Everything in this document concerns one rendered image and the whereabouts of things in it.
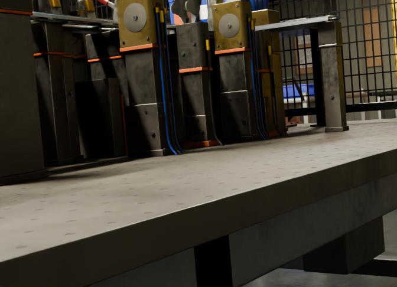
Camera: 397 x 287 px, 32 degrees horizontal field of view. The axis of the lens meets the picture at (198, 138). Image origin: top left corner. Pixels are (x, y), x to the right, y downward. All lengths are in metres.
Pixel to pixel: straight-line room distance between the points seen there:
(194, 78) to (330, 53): 0.41
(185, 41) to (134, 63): 0.22
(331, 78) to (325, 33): 0.12
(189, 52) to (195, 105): 0.12
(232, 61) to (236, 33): 0.07
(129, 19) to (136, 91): 0.15
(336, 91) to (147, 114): 0.60
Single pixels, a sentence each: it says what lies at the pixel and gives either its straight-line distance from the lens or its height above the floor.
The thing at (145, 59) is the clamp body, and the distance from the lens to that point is 1.42.
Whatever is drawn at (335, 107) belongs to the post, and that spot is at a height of 0.76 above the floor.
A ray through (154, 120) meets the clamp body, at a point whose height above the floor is 0.77.
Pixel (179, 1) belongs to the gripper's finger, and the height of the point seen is 1.08.
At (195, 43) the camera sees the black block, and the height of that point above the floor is 0.94.
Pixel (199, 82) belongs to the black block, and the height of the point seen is 0.85.
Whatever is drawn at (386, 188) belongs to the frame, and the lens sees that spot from 1.23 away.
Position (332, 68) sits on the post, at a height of 0.86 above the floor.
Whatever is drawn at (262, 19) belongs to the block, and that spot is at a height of 1.03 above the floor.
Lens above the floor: 0.79
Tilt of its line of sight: 3 degrees down
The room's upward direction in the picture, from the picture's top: 5 degrees counter-clockwise
